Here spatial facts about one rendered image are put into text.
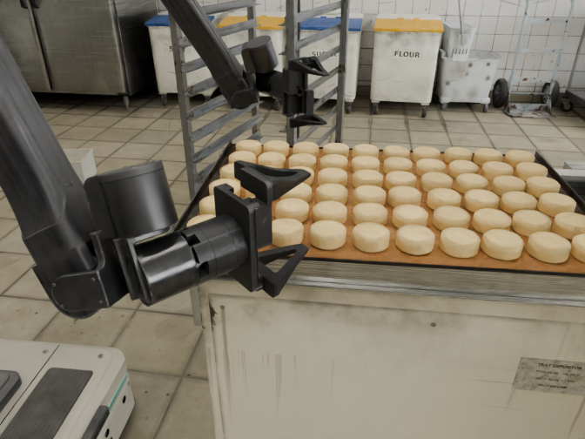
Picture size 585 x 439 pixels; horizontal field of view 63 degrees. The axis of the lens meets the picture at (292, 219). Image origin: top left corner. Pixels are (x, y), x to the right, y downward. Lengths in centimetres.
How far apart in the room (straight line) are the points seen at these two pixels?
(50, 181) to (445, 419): 67
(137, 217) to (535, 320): 54
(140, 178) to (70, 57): 425
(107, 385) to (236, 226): 102
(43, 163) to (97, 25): 401
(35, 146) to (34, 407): 102
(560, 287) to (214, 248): 47
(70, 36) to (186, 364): 339
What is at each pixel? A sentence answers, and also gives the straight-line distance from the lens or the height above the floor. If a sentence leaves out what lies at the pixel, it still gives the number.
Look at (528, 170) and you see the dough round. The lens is 91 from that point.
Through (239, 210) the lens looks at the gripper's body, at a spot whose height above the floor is 103.
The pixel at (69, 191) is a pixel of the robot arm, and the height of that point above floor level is 106.
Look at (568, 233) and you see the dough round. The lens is 75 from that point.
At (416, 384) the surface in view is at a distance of 80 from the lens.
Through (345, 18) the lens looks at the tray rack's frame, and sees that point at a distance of 224.
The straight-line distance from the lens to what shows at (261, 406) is 87.
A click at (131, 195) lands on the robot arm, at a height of 107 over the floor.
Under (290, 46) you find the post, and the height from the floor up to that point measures 98.
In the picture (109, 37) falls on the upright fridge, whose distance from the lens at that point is 444.
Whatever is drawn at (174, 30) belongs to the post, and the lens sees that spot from 188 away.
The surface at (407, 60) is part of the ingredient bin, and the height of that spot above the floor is 47.
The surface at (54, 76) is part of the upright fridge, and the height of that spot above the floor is 30.
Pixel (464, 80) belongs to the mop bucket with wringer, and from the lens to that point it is 453.
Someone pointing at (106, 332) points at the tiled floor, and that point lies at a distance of 197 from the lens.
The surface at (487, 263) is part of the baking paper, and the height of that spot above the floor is 90.
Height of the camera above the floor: 125
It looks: 29 degrees down
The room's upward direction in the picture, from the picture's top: straight up
